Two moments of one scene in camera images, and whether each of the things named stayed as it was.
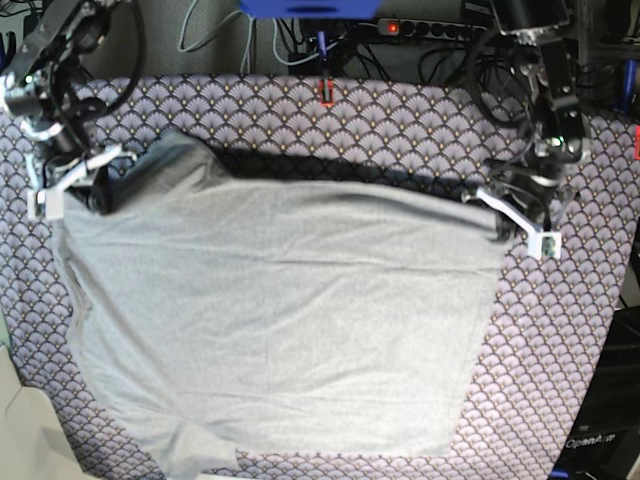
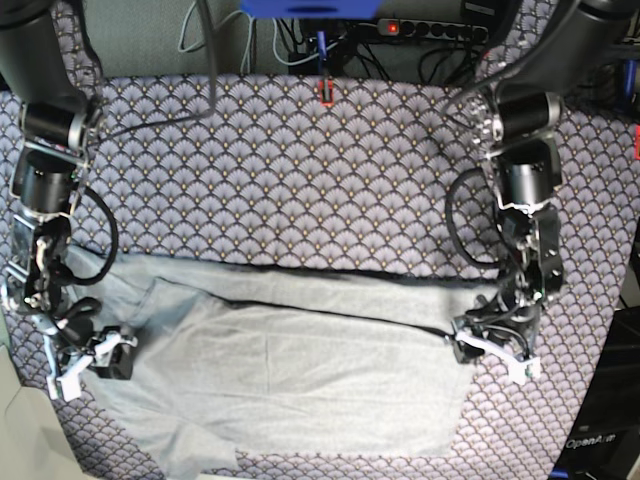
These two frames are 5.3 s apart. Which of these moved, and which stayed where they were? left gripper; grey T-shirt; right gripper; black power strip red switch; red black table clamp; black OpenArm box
Moved: grey T-shirt; left gripper; right gripper
Stayed: red black table clamp; black OpenArm box; black power strip red switch
